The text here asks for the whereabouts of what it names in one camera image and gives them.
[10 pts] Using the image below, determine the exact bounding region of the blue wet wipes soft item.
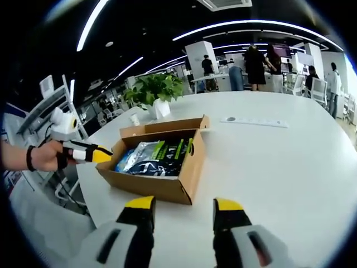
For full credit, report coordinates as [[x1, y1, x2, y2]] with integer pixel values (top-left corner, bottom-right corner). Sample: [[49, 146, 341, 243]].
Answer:
[[113, 148, 140, 173]]

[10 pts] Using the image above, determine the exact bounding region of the person's left hand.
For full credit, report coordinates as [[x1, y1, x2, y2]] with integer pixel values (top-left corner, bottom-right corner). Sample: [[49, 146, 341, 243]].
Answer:
[[33, 139, 78, 171]]

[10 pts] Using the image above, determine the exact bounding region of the long curved ceiling light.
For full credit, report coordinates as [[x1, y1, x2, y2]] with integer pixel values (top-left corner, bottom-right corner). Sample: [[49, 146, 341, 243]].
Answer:
[[172, 19, 344, 51]]

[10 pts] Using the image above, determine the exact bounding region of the dark green packet soft item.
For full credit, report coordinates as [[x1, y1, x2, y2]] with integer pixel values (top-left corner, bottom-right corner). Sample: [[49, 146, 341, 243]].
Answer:
[[122, 138, 195, 177]]

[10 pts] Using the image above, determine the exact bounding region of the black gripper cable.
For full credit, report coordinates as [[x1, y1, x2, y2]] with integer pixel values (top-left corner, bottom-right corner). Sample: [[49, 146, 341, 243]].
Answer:
[[38, 122, 91, 217]]

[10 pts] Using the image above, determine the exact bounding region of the black wristband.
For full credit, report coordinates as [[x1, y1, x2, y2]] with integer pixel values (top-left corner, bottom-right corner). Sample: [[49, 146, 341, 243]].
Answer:
[[26, 145, 37, 171]]

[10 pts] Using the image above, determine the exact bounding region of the straight ceiling light strip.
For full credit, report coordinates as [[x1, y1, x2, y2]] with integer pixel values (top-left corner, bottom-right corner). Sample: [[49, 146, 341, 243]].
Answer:
[[76, 0, 110, 52]]

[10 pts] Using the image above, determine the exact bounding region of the white office chair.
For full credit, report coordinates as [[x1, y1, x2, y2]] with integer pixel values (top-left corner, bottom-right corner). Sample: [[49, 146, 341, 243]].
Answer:
[[308, 76, 329, 106], [11, 189, 95, 268]]

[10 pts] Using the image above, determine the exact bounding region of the potted green plant white pot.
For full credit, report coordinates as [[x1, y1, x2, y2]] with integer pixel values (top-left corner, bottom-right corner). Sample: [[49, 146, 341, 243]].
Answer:
[[122, 73, 185, 119]]

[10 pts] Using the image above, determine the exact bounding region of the ceiling air conditioner vent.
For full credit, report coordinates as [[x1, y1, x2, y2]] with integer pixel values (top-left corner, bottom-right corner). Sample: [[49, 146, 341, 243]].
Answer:
[[196, 0, 253, 12]]

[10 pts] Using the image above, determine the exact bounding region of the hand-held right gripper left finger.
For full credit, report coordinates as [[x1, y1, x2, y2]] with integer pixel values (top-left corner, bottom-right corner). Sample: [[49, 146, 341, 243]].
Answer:
[[71, 195, 157, 268]]

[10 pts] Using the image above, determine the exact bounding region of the brown cardboard shoe box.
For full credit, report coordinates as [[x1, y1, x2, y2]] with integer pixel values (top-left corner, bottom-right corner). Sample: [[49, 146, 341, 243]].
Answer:
[[95, 113, 210, 206]]

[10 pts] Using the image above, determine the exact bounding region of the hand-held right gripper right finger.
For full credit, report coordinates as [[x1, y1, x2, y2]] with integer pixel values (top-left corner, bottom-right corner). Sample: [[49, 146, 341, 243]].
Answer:
[[212, 197, 291, 268]]

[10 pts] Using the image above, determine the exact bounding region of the white metal display rack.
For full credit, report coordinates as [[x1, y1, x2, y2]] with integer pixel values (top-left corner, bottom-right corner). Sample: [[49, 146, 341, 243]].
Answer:
[[16, 74, 84, 140]]

